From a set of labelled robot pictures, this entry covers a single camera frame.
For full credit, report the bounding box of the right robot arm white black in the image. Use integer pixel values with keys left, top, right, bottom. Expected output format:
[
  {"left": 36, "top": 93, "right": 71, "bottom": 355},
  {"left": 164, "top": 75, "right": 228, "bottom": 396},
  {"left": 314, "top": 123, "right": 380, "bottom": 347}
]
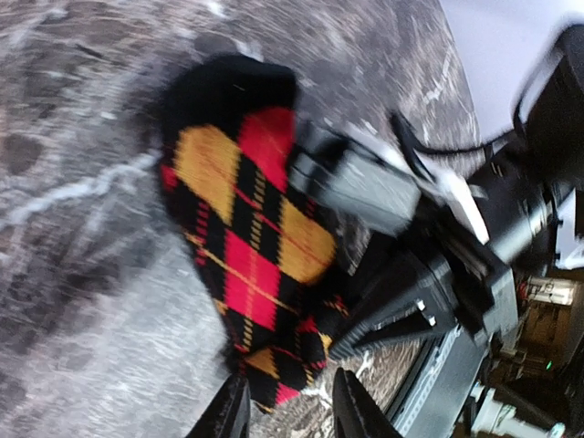
[{"left": 329, "top": 25, "right": 583, "bottom": 360}]

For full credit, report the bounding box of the argyle black red orange sock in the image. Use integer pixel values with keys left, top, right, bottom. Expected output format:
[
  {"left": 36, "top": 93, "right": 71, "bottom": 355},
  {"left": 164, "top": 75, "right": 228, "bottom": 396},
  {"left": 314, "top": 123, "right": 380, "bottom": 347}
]
[{"left": 159, "top": 54, "right": 349, "bottom": 412}]

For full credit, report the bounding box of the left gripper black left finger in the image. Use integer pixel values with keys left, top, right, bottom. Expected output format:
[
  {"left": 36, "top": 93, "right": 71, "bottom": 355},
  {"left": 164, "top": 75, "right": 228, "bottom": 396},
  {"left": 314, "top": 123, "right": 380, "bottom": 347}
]
[{"left": 185, "top": 374, "right": 251, "bottom": 438}]

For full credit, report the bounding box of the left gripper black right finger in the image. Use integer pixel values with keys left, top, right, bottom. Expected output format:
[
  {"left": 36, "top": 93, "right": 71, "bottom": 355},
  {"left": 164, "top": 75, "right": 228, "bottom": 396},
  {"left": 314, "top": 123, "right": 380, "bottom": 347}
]
[{"left": 332, "top": 368, "right": 402, "bottom": 438}]

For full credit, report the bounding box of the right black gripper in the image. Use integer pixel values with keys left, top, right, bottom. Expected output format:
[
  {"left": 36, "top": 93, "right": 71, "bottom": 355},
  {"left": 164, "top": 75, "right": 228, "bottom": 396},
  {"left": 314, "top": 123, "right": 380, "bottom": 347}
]
[{"left": 329, "top": 182, "right": 572, "bottom": 360}]

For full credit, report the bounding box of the white slotted cable duct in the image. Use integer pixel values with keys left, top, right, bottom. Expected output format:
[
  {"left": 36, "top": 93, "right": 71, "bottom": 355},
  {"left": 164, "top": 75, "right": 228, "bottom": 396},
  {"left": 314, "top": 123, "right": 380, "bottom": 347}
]
[{"left": 386, "top": 328, "right": 460, "bottom": 437}]

